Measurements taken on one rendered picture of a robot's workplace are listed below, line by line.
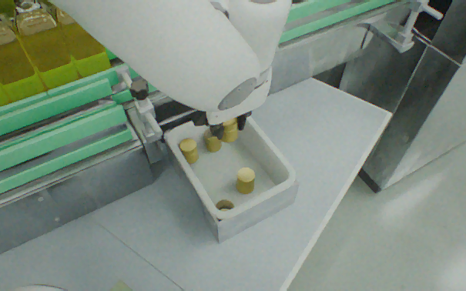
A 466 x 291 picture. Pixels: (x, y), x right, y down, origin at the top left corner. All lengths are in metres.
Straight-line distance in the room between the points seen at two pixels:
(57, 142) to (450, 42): 1.00
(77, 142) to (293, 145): 0.45
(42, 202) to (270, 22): 0.49
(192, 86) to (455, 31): 0.95
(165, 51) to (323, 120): 0.66
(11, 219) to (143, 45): 0.51
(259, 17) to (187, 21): 0.13
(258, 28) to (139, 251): 0.47
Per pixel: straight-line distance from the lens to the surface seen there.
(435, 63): 1.22
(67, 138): 0.63
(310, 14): 0.87
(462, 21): 1.15
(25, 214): 0.72
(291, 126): 0.86
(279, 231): 0.71
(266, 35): 0.40
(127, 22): 0.26
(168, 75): 0.28
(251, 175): 0.69
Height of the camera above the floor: 1.39
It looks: 52 degrees down
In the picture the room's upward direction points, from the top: straight up
